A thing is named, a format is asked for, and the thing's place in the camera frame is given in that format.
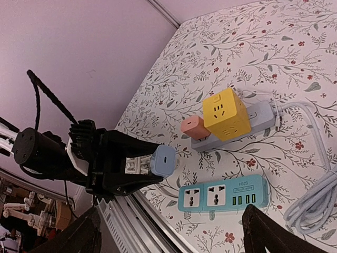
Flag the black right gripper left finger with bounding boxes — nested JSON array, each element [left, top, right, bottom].
[[31, 207, 102, 253]]

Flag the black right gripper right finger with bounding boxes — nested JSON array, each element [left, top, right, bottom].
[[242, 204, 324, 253]]

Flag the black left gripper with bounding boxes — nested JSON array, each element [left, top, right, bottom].
[[12, 128, 164, 199]]

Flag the blue cube plug adapter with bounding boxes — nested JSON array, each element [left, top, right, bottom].
[[150, 144, 178, 178]]

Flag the teal white power strip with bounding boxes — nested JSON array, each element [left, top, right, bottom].
[[177, 174, 269, 212]]

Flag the light blue power cord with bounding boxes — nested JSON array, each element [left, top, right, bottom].
[[272, 101, 337, 235]]

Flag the pink cube plug adapter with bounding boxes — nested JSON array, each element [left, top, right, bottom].
[[181, 115, 211, 140]]

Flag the yellow cube plug adapter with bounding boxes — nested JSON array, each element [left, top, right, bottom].
[[203, 88, 251, 141]]

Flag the light blue power strip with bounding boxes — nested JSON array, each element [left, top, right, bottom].
[[191, 101, 275, 152]]

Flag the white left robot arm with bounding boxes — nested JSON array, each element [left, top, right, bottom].
[[1, 120, 175, 199]]

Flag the floral patterned table mat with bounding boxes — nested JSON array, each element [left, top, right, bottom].
[[117, 1, 336, 252]]

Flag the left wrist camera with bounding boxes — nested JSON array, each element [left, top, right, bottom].
[[65, 119, 106, 176]]

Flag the aluminium front rail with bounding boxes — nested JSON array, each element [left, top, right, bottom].
[[96, 193, 195, 252]]

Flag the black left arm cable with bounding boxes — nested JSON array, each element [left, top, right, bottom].
[[26, 69, 80, 130]]

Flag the left aluminium frame post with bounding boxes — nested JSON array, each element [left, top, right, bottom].
[[146, 0, 181, 29]]

